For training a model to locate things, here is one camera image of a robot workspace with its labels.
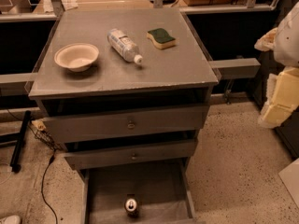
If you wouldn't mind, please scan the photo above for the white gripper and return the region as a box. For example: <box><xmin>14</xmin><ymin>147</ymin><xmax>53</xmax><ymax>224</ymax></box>
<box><xmin>254</xmin><ymin>2</ymin><xmax>299</xmax><ymax>129</ymax></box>

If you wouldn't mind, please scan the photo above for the orange soda can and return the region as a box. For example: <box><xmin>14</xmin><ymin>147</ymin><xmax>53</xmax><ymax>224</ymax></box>
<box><xmin>124</xmin><ymin>197</ymin><xmax>138</xmax><ymax>217</ymax></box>

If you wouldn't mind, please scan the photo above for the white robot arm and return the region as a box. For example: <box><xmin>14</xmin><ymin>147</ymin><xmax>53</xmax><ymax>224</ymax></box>
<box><xmin>254</xmin><ymin>2</ymin><xmax>299</xmax><ymax>128</ymax></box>

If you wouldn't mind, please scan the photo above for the grey drawer cabinet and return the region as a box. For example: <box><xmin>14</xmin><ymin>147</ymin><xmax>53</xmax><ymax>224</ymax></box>
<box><xmin>27</xmin><ymin>7</ymin><xmax>220</xmax><ymax>224</ymax></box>

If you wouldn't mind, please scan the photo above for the grey open bottom drawer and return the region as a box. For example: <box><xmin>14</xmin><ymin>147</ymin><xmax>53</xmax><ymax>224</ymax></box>
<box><xmin>81</xmin><ymin>160</ymin><xmax>196</xmax><ymax>224</ymax></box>

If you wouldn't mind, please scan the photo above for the grey middle drawer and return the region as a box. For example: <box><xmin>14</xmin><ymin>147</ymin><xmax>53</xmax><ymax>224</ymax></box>
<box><xmin>64</xmin><ymin>139</ymin><xmax>197</xmax><ymax>170</ymax></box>

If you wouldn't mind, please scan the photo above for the grey top drawer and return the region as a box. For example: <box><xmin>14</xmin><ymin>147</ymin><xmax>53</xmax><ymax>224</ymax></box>
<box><xmin>43</xmin><ymin>105</ymin><xmax>208</xmax><ymax>143</ymax></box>

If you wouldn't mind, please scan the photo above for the green yellow sponge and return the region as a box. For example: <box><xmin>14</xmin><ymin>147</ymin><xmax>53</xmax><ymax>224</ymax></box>
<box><xmin>147</xmin><ymin>28</ymin><xmax>176</xmax><ymax>49</ymax></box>

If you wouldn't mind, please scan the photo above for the clear plastic water bottle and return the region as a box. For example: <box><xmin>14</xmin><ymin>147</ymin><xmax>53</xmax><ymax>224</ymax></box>
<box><xmin>107</xmin><ymin>29</ymin><xmax>143</xmax><ymax>65</ymax></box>

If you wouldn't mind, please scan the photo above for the white paper bowl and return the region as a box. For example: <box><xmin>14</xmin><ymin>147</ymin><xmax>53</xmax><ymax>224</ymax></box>
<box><xmin>54</xmin><ymin>43</ymin><xmax>99</xmax><ymax>72</ymax></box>

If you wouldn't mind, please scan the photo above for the white crumpled cloth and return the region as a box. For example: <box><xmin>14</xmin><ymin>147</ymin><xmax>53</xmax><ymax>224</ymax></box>
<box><xmin>62</xmin><ymin>0</ymin><xmax>78</xmax><ymax>10</ymax></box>

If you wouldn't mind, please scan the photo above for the white power strip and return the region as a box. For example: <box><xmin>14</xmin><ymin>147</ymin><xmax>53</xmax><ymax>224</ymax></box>
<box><xmin>31</xmin><ymin>119</ymin><xmax>46</xmax><ymax>132</ymax></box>

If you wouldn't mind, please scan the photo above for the black metal bar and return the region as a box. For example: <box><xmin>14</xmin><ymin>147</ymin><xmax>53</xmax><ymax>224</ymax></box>
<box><xmin>10</xmin><ymin>110</ymin><xmax>31</xmax><ymax>173</ymax></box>

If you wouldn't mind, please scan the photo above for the white shoe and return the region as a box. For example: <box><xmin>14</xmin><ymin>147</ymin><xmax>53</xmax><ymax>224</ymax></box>
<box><xmin>0</xmin><ymin>215</ymin><xmax>21</xmax><ymax>224</ymax></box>

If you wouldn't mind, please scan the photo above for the black floor cable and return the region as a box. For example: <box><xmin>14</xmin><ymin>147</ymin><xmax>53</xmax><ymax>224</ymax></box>
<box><xmin>41</xmin><ymin>154</ymin><xmax>59</xmax><ymax>224</ymax></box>

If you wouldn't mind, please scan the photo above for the grey side rail left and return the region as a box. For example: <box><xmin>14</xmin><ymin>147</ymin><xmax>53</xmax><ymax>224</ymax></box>
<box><xmin>0</xmin><ymin>73</ymin><xmax>37</xmax><ymax>96</ymax></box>

